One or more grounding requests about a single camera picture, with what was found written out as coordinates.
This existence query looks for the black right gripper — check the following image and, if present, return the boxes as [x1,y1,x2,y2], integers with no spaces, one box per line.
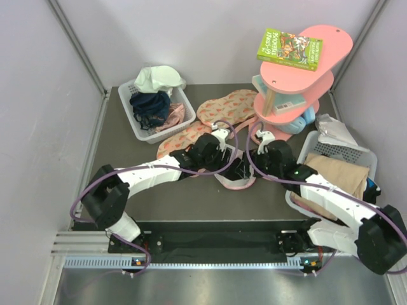
[235,148,282,180]

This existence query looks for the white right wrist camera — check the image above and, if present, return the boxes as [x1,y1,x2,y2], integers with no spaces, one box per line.
[255,130,275,154]

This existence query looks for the green treehouse book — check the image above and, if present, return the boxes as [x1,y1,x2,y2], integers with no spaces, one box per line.
[256,29,323,71]

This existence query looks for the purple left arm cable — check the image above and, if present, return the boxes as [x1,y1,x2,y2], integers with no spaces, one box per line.
[69,120,239,274]

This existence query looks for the white plastic basket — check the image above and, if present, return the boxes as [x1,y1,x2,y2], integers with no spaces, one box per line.
[118,79,197,144]
[285,130,378,220]

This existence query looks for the light blue headphones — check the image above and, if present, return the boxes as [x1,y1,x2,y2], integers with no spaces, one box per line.
[276,106,315,135]

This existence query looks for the peach patterned eye mask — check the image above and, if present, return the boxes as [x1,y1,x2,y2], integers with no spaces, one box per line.
[197,90,257,126]
[156,121,212,159]

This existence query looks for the beige folded garment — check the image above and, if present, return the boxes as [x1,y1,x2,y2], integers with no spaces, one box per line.
[290,152,369,221]

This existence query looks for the navy lace garment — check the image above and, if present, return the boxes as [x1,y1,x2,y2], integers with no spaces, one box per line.
[129,91,170,130]

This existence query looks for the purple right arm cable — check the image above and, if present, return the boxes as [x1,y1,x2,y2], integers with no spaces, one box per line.
[246,122,407,277]

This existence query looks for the peach patterned eye mask lower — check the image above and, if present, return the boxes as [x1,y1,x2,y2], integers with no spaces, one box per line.
[156,121,212,159]

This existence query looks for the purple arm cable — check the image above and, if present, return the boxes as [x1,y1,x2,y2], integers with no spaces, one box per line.
[246,122,407,277]
[69,120,239,274]

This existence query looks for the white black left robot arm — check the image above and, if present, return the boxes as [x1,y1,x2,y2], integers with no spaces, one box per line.
[81,130,249,252]

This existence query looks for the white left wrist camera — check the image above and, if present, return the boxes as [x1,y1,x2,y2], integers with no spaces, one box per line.
[211,128,230,151]

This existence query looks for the black blue garment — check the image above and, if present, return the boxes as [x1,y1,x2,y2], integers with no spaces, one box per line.
[362,177,382,205]

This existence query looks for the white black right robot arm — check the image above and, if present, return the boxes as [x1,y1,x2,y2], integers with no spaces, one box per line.
[245,140,406,275]

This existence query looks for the pink three-tier wooden shelf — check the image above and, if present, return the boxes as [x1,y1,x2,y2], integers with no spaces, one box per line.
[248,25,354,140]

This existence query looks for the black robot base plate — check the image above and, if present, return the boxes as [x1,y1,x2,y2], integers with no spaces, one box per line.
[102,219,331,264]

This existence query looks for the pink lace garment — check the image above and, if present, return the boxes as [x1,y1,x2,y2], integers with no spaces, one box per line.
[155,103,185,132]

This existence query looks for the grey slotted cable duct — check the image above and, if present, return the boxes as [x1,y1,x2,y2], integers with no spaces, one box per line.
[64,256,321,271]

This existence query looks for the peach patterned eye mask upper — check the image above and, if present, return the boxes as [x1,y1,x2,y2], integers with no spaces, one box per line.
[197,90,257,126]

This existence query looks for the light blue book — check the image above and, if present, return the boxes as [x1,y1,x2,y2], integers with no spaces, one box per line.
[252,74,307,115]

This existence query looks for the white plastic basket left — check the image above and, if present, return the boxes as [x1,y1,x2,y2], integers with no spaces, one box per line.
[118,79,197,144]

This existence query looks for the white mesh pink-trim laundry bag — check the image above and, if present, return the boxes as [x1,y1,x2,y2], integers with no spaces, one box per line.
[214,144,256,191]

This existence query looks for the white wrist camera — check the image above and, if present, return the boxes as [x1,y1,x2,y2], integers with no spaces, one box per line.
[211,128,230,151]
[255,130,275,154]

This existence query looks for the white plastic basket right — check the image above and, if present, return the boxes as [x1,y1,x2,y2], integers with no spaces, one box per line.
[285,130,378,220]

